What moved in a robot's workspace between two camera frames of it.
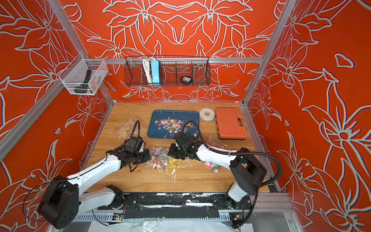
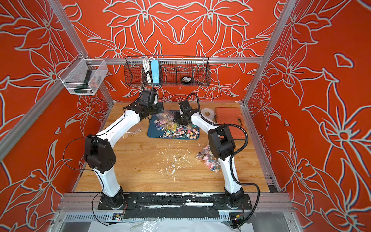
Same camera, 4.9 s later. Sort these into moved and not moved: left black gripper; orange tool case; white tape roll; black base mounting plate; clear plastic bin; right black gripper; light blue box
Moved: left black gripper; right black gripper
Not moved: clear plastic bin; light blue box; black base mounting plate; orange tool case; white tape roll
